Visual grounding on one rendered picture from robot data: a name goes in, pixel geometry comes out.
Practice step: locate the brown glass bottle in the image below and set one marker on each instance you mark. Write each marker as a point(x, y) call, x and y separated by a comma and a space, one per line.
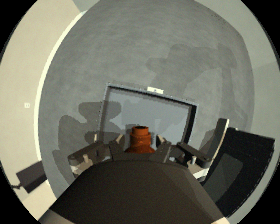
point(140, 140)

